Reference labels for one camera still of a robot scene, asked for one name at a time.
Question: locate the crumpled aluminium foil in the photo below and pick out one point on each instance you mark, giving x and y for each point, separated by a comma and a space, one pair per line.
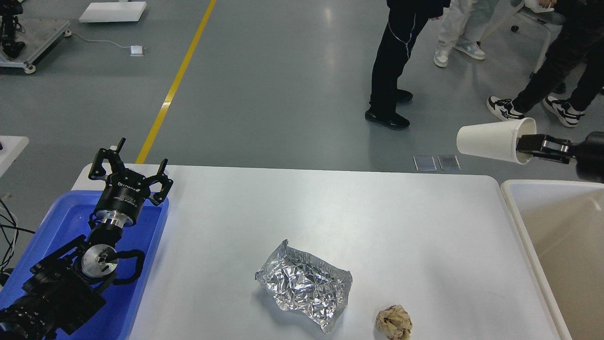
303, 283

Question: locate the metal floor plate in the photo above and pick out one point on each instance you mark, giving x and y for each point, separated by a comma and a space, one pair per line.
449, 163
424, 163

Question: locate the beige plastic bin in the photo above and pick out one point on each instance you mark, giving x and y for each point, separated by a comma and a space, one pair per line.
561, 224

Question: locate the crumpled brown paper ball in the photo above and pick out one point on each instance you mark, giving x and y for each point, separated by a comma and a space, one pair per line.
394, 322

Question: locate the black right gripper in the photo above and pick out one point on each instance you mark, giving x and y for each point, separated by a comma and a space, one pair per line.
589, 154

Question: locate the white paper cup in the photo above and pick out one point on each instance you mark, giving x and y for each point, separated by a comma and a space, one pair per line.
497, 140

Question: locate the left metal floor plate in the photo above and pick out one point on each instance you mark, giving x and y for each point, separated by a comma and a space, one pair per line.
424, 163

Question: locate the person in white trousers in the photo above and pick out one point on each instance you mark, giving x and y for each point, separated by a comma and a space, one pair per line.
464, 24

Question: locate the white flat board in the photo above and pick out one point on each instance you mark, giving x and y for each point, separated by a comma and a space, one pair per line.
118, 11

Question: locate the right metal floor plate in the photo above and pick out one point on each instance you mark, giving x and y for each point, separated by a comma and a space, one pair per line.
449, 163

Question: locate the person in black coat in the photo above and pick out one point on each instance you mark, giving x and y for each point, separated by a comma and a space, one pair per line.
406, 20

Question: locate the person in black trousers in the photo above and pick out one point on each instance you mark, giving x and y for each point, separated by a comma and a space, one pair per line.
581, 39

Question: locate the white chair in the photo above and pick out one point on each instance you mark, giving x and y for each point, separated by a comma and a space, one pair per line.
542, 19

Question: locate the white power adapter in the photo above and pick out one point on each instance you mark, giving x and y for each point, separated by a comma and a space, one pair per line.
136, 50

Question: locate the white side table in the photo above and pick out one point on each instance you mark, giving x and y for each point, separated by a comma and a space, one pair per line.
11, 147

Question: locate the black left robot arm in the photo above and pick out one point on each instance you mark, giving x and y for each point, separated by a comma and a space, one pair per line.
66, 286

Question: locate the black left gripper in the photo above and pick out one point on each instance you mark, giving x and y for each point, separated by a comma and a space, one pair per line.
126, 190

